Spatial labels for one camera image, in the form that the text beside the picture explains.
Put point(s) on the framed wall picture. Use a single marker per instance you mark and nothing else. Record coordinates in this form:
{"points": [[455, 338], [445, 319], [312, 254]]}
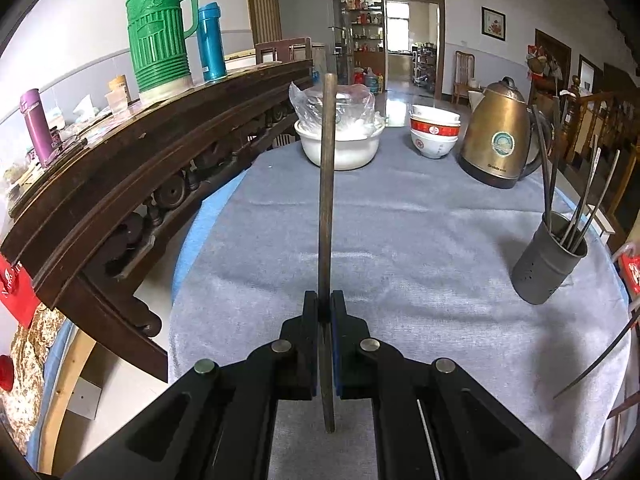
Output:
{"points": [[493, 23]]}

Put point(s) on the wooden stair railing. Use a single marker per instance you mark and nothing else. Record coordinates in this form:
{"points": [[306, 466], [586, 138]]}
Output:
{"points": [[610, 115]]}

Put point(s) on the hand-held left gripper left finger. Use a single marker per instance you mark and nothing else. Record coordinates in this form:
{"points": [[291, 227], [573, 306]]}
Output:
{"points": [[312, 350]]}

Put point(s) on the grey metal chopstick holder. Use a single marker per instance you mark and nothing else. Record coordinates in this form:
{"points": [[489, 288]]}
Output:
{"points": [[542, 270]]}

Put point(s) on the grey refrigerator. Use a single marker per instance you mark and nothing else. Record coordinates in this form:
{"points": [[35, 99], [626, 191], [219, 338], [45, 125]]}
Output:
{"points": [[305, 15]]}

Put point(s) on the red paper bag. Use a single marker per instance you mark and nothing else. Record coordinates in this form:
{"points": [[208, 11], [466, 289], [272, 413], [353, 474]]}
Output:
{"points": [[15, 292]]}

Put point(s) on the floral patterned cloth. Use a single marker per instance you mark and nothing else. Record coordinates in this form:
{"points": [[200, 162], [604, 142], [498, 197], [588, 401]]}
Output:
{"points": [[30, 385]]}

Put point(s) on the red plastic chair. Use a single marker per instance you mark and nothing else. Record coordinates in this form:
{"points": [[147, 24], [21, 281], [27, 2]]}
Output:
{"points": [[631, 272]]}

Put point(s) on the green thermos jug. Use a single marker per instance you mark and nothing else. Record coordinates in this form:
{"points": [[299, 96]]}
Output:
{"points": [[157, 40]]}

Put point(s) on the shelf with bottles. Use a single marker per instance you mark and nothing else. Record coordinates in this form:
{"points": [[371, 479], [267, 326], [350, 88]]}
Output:
{"points": [[362, 20]]}

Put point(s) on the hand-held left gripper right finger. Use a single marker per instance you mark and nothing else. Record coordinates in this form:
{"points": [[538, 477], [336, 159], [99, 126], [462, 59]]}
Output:
{"points": [[340, 350]]}

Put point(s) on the gold electric kettle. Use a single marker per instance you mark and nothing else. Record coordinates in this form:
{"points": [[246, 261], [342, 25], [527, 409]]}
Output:
{"points": [[495, 145]]}

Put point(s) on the tall-backed wooden chair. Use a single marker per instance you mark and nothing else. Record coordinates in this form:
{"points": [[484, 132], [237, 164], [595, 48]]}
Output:
{"points": [[465, 75]]}

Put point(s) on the white bowl with red band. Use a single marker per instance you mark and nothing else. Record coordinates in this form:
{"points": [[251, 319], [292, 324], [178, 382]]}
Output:
{"points": [[435, 122]]}

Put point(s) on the blue thermos bottle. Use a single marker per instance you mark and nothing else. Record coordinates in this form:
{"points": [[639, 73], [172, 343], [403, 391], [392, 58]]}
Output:
{"points": [[212, 45]]}

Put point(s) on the large water jug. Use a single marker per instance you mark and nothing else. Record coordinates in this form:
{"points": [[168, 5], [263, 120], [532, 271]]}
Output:
{"points": [[372, 81]]}

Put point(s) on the dark wooden dining chair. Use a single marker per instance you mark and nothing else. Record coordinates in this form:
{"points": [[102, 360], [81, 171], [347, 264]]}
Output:
{"points": [[280, 47]]}

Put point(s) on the grey table cloth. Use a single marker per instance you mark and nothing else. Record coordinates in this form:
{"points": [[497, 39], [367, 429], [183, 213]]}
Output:
{"points": [[425, 260]]}

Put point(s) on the purple thermos bottle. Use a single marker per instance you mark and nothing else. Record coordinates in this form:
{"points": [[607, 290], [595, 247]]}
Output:
{"points": [[40, 130]]}

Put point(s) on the blue table cover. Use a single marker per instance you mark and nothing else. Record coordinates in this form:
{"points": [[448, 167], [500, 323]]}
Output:
{"points": [[200, 230]]}

